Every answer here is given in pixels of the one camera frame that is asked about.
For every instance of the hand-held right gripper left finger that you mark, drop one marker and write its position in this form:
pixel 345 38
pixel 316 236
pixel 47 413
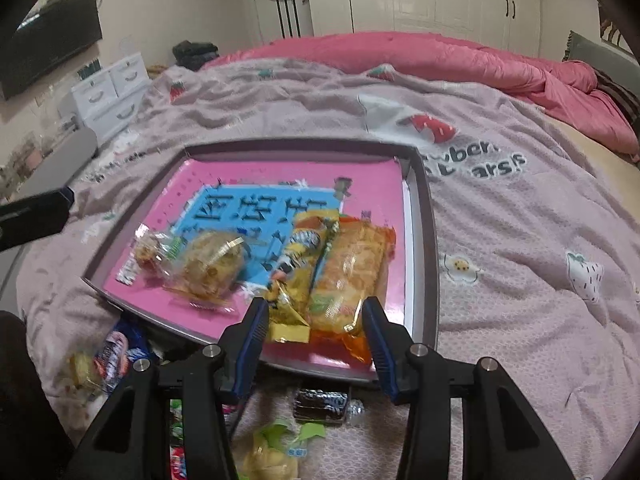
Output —
pixel 250 345

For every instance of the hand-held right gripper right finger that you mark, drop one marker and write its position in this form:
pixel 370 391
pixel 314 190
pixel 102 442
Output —
pixel 380 355

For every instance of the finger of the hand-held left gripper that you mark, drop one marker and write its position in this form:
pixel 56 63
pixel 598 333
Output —
pixel 45 202
pixel 30 232

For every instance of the clear round cake packet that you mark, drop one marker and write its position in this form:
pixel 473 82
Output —
pixel 210 265

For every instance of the orange bread packet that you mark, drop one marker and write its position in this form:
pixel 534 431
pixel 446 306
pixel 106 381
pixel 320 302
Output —
pixel 350 270

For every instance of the yellow snack packet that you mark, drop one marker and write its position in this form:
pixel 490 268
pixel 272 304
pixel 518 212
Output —
pixel 300 260

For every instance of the pink tray with grey rim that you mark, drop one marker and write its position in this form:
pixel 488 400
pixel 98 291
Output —
pixel 425 260

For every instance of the green snack packet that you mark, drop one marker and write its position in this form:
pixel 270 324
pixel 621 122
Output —
pixel 272 452

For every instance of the red jujube snack packet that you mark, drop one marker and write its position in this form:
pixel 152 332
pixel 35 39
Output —
pixel 147 250

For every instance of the blue cookie packet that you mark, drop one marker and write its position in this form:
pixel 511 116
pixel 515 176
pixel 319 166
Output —
pixel 115 352

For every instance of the grey bench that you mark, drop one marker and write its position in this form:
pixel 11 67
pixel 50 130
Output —
pixel 55 165

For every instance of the dark chocolate packet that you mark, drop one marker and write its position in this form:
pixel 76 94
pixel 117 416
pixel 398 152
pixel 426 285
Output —
pixel 320 404

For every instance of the white drawer cabinet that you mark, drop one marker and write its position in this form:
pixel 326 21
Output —
pixel 107 92

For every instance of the pink printed blanket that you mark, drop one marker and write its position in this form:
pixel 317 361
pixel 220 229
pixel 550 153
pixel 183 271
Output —
pixel 500 285

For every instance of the dark cloth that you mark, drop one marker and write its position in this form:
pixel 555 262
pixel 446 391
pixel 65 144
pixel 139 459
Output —
pixel 25 385

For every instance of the pile of dark clothes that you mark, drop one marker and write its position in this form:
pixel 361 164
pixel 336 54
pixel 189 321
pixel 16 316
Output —
pixel 195 52

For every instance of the beige bed sheet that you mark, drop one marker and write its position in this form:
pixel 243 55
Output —
pixel 595 155

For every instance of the pink quilt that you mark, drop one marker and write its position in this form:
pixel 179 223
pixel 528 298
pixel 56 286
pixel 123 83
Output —
pixel 450 60

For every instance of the striped pillow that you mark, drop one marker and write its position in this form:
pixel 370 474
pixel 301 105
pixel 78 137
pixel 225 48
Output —
pixel 620 92

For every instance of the grey padded headboard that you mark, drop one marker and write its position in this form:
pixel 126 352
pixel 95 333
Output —
pixel 585 50

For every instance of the black wall television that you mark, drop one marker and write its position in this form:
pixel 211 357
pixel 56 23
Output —
pixel 45 45

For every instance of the wall painting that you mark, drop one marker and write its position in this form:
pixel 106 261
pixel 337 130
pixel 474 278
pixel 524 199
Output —
pixel 612 30

